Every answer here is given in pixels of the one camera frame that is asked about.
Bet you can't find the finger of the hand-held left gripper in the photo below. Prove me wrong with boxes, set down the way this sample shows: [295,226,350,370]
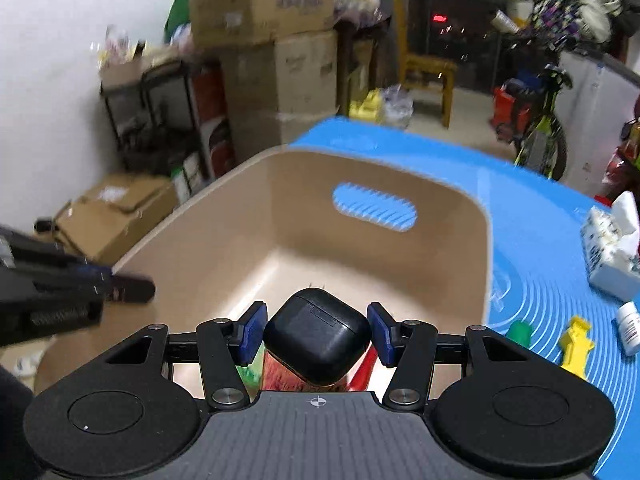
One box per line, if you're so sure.
[77,262,157,306]

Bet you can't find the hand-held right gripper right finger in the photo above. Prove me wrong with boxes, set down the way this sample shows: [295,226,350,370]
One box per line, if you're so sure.
[366,302,538,406]

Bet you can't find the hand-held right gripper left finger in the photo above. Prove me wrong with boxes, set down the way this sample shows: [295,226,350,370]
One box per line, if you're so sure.
[102,301,268,407]

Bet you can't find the red silver action figure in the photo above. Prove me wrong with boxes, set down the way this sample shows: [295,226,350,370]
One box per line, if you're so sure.
[347,347,380,392]

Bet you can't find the brown cork block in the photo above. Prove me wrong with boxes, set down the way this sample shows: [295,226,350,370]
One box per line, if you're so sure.
[262,347,351,394]

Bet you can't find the black earbuds case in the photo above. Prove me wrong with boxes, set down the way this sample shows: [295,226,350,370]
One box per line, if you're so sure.
[263,287,374,389]

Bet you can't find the beige plastic basket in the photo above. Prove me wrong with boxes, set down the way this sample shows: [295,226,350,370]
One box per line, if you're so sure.
[35,145,494,411]

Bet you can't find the flat cardboard boxes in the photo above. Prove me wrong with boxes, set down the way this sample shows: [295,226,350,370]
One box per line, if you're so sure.
[54,173,179,265]

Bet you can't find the blue silicone mat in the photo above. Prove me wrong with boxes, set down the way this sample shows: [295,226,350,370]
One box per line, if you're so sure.
[292,116,640,476]

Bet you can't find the plain cardboard box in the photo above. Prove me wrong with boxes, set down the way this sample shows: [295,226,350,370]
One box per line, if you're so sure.
[232,110,331,162]

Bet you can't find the yellow plastic toy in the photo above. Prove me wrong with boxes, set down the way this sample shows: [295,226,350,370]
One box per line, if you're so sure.
[559,315,596,379]

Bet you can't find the black metal cart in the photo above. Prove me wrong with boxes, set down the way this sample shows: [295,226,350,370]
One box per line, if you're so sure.
[99,56,237,177]

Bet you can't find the clear plastic bag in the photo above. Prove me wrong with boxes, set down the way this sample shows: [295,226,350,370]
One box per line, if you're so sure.
[382,84,415,129]

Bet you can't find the yellow floor toy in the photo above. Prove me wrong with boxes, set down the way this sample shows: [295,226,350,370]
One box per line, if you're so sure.
[348,88,384,122]

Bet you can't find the white printed tissue box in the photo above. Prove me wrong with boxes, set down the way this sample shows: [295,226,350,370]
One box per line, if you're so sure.
[580,191,640,299]

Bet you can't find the white pill bottle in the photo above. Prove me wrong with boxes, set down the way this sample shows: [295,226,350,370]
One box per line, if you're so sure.
[615,301,640,356]

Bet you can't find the red container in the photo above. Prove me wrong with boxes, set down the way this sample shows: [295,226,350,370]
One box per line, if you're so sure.
[492,87,531,141]

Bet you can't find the black green bicycle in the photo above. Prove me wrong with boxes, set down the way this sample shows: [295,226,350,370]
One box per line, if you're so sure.
[492,62,574,181]

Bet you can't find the large cardboard box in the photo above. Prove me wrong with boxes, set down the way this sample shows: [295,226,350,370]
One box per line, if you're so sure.
[222,30,340,119]

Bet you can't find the wooden chair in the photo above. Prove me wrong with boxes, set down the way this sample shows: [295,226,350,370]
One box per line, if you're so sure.
[393,0,459,129]

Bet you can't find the green bag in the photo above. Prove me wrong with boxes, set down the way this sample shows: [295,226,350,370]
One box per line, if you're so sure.
[164,0,194,44]

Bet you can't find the dark side table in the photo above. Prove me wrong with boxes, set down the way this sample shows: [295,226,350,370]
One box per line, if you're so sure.
[332,14,396,117]

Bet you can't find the open cardboard box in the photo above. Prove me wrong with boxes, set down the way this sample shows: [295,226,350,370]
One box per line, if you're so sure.
[188,0,337,47]

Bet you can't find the white freezer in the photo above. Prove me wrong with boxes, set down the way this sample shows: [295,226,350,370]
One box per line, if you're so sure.
[554,49,640,200]

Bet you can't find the floral cloth bag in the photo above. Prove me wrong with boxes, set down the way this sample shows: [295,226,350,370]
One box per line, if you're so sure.
[529,0,586,52]

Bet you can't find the grey green jacket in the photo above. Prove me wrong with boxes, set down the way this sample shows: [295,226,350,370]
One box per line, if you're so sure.
[579,0,629,44]

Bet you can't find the green handled tool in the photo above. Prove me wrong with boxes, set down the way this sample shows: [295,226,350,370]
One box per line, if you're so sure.
[504,320,534,346]

